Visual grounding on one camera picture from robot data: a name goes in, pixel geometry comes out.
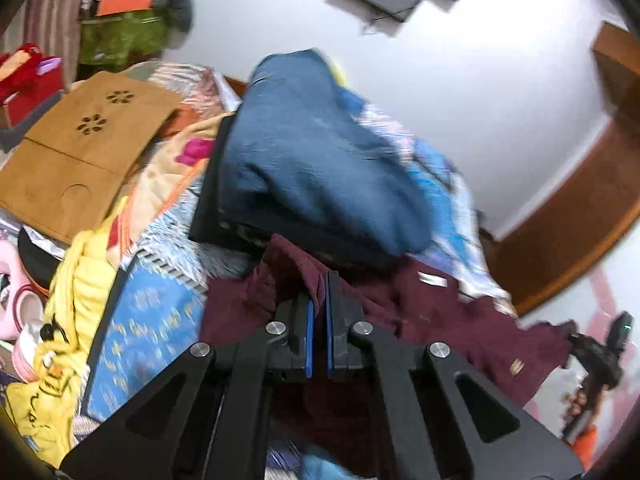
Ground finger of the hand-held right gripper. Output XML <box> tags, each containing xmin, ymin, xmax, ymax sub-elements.
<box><xmin>567</xmin><ymin>331</ymin><xmax>623</xmax><ymax>388</ymax></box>

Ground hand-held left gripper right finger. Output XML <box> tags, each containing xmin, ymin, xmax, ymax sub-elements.
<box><xmin>325</xmin><ymin>270</ymin><xmax>586</xmax><ymax>480</ymax></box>

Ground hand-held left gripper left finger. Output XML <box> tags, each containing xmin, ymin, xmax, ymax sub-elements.
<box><xmin>57</xmin><ymin>292</ymin><xmax>316</xmax><ymax>480</ymax></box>

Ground maroon button-up shirt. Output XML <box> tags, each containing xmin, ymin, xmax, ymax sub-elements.
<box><xmin>200</xmin><ymin>234</ymin><xmax>573</xmax><ymax>480</ymax></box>

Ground wooden wardrobe with white door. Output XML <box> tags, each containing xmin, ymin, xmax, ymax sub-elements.
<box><xmin>520</xmin><ymin>240</ymin><xmax>640</xmax><ymax>461</ymax></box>

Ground blue patchwork bedspread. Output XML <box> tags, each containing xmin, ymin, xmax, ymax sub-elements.
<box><xmin>82</xmin><ymin>67</ymin><xmax>518</xmax><ymax>421</ymax></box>

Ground folded blue jeans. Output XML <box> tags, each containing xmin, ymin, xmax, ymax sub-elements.
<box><xmin>220</xmin><ymin>49</ymin><xmax>433</xmax><ymax>256</ymax></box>

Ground orange floral blanket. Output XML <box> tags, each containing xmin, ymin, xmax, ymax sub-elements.
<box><xmin>107</xmin><ymin>62</ymin><xmax>241</xmax><ymax>271</ymax></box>

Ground yellow cloth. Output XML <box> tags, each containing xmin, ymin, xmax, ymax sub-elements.
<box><xmin>5</xmin><ymin>200</ymin><xmax>131</xmax><ymax>466</ymax></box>

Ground brown wooden door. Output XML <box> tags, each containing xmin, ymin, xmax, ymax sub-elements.
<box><xmin>592</xmin><ymin>21</ymin><xmax>640</xmax><ymax>126</ymax></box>

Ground pink plastic item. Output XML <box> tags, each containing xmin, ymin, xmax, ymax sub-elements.
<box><xmin>0</xmin><ymin>240</ymin><xmax>48</xmax><ymax>381</ymax></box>

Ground bamboo lap desk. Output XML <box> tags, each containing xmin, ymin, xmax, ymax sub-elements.
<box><xmin>0</xmin><ymin>71</ymin><xmax>183</xmax><ymax>246</ymax></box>

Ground red gift box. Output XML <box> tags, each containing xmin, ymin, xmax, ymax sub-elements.
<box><xmin>0</xmin><ymin>57</ymin><xmax>65</xmax><ymax>128</ymax></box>

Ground orange box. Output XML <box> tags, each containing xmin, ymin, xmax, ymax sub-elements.
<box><xmin>95</xmin><ymin>0</ymin><xmax>153</xmax><ymax>17</ymax></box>

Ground striped brown curtain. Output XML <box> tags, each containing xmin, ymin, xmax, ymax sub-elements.
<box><xmin>0</xmin><ymin>0</ymin><xmax>101</xmax><ymax>61</ymax></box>

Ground black monitor cable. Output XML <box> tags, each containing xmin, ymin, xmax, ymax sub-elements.
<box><xmin>360</xmin><ymin>5</ymin><xmax>416</xmax><ymax>36</ymax></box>

